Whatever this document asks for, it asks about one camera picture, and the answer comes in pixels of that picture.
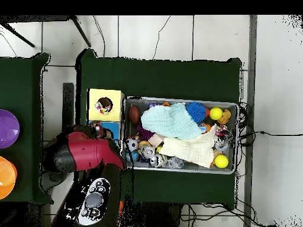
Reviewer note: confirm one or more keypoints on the yellow ball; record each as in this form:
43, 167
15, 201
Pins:
216, 113
221, 161

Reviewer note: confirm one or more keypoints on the brown toy football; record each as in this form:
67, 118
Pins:
134, 114

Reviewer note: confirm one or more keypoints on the shallow mesh bin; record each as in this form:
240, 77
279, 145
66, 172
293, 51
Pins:
189, 169

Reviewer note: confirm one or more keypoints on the dark green side tablecloth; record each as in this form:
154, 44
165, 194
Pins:
23, 89

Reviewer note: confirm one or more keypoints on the blue spiky ball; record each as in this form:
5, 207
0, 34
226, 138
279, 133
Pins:
196, 111

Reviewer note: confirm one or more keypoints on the orange plastic bowl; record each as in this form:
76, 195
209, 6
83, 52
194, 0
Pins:
7, 177

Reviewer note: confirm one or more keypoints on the crushed silver can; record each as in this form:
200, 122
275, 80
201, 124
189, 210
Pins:
157, 161

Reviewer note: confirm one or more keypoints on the black upright panel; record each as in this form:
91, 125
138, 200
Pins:
68, 106

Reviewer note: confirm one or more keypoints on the crushed can with printed label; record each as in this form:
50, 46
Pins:
148, 150

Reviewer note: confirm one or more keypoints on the colourful patterned cloth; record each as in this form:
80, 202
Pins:
102, 108

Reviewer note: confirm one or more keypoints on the small soccer ball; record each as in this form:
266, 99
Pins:
131, 145

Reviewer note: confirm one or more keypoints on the purple plastic bowl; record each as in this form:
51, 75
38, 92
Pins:
8, 128

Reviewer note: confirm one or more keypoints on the black tripod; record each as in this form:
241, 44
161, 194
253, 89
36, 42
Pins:
80, 31

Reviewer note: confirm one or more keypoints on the small blue globe ball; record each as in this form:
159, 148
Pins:
133, 156

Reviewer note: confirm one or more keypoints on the light blue muslin cloth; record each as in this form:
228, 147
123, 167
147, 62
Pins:
170, 121

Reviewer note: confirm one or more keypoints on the cream muslin cloth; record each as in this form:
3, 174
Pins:
191, 149

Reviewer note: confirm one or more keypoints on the wooden box with three holes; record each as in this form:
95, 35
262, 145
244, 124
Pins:
94, 94

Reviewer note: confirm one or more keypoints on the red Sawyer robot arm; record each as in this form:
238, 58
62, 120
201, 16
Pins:
90, 151

